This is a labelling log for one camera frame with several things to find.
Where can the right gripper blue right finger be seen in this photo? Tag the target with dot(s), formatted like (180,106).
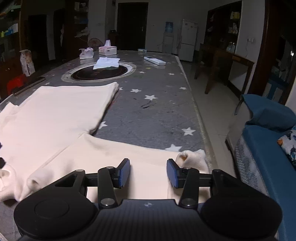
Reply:
(186,179)

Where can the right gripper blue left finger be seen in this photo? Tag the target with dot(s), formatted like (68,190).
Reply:
(110,178)

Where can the cream sweatshirt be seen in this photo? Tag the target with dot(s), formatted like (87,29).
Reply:
(49,135)

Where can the blue sofa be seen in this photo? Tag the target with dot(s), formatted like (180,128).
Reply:
(263,142)

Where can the black induction cooktop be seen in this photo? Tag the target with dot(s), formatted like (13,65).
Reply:
(86,74)

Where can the white cloth on cooktop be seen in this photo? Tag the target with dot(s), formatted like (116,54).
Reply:
(105,62)

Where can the dark wooden side table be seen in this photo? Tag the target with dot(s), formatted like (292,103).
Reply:
(217,64)

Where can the white remote control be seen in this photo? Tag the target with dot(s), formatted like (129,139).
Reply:
(155,61)

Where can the dark flat phone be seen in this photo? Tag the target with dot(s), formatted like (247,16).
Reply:
(28,85)

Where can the small pink tissue pack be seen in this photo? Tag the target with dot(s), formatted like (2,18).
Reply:
(87,53)

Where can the pink tissue box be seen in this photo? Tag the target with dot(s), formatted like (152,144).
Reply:
(108,49)

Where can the red plastic stool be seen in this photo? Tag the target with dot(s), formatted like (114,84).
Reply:
(16,82)

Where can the water dispenser with blue bottle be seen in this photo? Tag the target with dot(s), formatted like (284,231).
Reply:
(168,38)

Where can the printed paper bag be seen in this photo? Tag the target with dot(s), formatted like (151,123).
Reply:
(27,62)

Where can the white refrigerator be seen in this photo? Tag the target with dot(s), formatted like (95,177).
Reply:
(187,40)

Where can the dark door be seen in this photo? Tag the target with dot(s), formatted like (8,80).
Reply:
(131,25)

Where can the wooden shelf cabinet left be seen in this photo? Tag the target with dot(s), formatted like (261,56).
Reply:
(10,38)

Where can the dark wall shelf right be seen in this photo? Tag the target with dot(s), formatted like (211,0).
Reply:
(222,27)

